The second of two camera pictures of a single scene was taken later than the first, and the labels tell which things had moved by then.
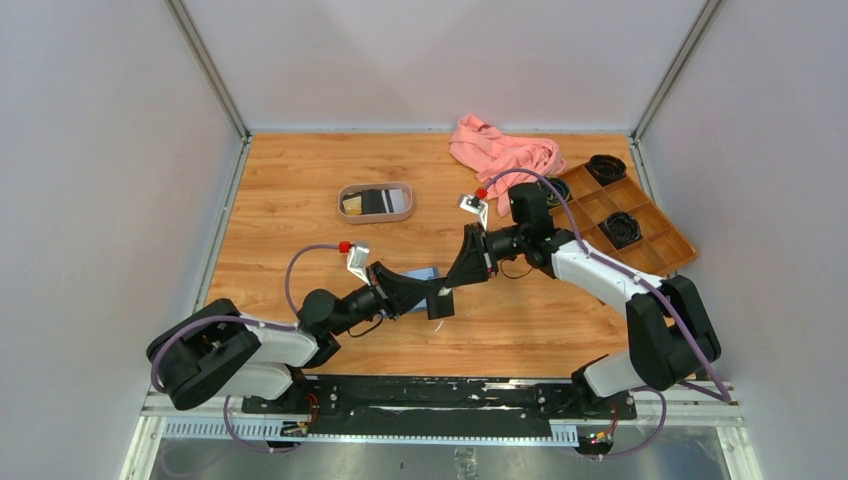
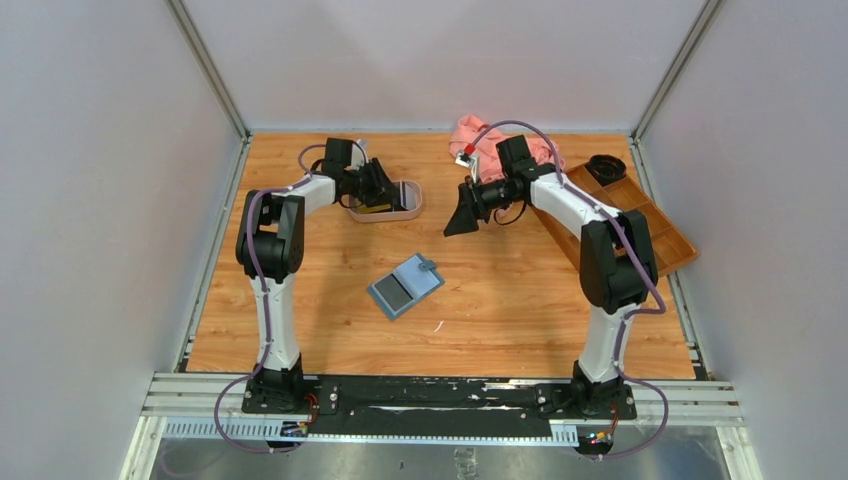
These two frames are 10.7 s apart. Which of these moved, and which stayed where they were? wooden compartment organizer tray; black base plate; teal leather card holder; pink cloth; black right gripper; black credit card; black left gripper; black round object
Moved: black right gripper; black left gripper; black credit card; teal leather card holder
Stayed: wooden compartment organizer tray; black base plate; pink cloth; black round object
